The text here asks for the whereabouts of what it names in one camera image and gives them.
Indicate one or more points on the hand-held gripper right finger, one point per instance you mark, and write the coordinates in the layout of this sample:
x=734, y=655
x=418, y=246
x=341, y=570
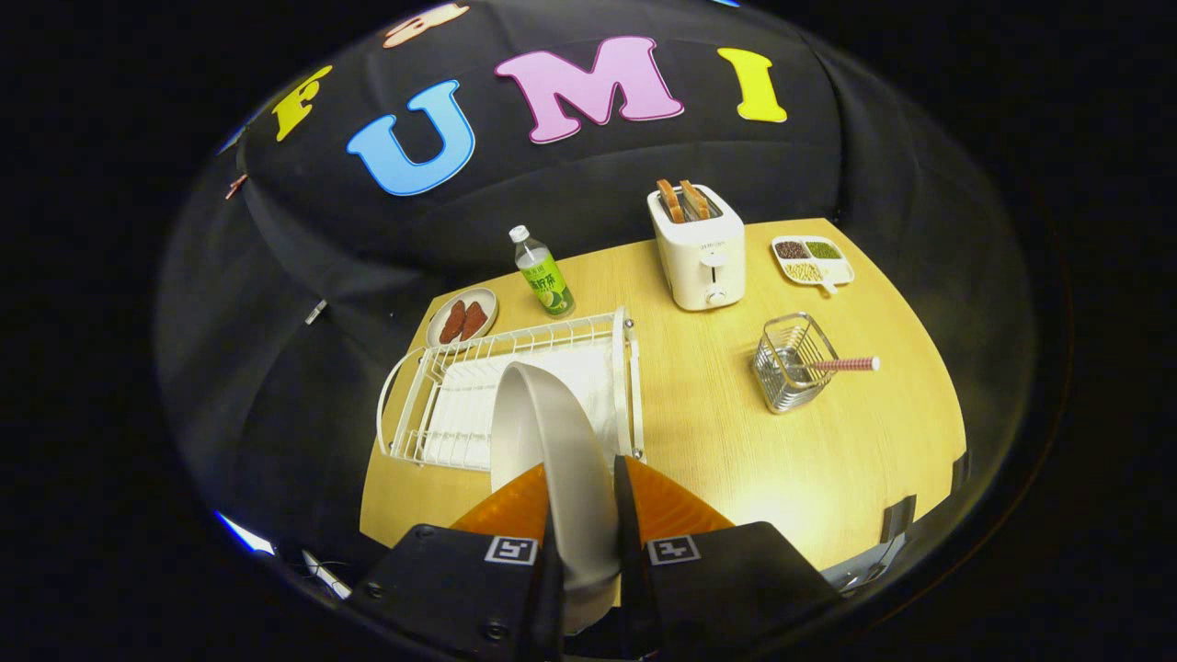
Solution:
x=634, y=588

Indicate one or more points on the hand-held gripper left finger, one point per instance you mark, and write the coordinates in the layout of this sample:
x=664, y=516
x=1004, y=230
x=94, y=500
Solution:
x=547, y=598

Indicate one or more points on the beige round plate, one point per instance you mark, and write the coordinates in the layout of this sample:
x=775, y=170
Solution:
x=561, y=441

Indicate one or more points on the small plate with meat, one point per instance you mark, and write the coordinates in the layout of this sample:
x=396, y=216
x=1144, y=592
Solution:
x=483, y=299

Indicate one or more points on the white divided bean dish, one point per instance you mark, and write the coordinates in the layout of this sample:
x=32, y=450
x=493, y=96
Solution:
x=814, y=268

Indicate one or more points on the black table clamp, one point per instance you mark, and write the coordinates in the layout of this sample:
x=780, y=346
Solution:
x=959, y=469
x=899, y=519

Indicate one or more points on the red meat slice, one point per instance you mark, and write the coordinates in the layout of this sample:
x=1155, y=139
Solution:
x=451, y=322
x=474, y=320

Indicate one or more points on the green label drink bottle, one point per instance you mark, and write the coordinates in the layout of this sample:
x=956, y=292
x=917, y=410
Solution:
x=549, y=280

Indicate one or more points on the white toaster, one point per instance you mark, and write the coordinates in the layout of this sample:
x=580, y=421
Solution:
x=699, y=257

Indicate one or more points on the white cloth clip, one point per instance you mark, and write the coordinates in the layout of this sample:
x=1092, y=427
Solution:
x=315, y=313

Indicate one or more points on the toast slice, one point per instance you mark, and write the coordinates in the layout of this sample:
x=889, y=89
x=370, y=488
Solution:
x=694, y=199
x=671, y=200

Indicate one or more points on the pink cloth clip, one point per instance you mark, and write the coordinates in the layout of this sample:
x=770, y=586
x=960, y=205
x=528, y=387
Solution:
x=236, y=186

